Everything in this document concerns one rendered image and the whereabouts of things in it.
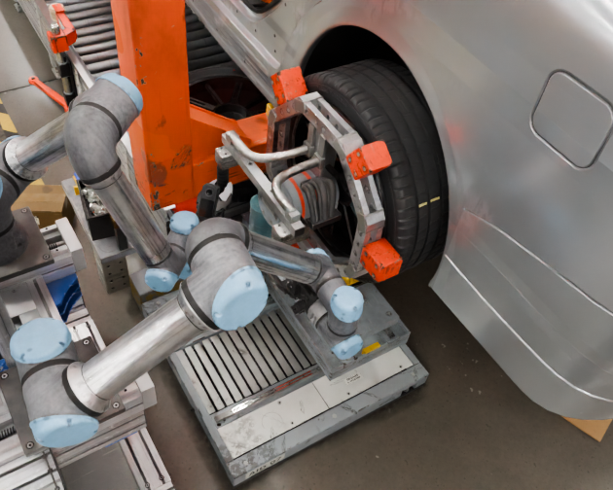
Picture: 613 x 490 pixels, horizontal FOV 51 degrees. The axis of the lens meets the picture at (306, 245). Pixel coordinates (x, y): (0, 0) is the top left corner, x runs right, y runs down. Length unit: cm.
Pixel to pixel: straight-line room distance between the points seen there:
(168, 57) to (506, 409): 176
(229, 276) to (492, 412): 165
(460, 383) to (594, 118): 155
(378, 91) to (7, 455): 126
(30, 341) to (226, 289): 44
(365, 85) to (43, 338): 104
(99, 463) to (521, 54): 165
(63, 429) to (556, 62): 116
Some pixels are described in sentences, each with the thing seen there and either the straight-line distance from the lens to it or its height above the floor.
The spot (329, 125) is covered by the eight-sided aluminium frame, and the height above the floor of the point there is 112.
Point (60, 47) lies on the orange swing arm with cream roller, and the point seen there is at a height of 46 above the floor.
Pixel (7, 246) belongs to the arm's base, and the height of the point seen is 87.
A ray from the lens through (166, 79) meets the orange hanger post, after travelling 201.
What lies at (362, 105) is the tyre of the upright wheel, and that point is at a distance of 175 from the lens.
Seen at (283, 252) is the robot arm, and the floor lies 110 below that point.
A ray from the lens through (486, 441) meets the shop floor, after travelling 258.
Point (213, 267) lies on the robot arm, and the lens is 120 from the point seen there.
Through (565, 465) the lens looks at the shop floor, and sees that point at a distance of 265.
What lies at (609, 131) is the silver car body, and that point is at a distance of 132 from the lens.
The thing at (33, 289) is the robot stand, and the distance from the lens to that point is 191.
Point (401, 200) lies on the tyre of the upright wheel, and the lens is 172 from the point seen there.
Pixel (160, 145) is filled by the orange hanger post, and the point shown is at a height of 81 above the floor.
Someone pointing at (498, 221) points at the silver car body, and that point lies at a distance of 158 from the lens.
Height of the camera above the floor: 219
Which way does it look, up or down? 48 degrees down
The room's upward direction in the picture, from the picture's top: 8 degrees clockwise
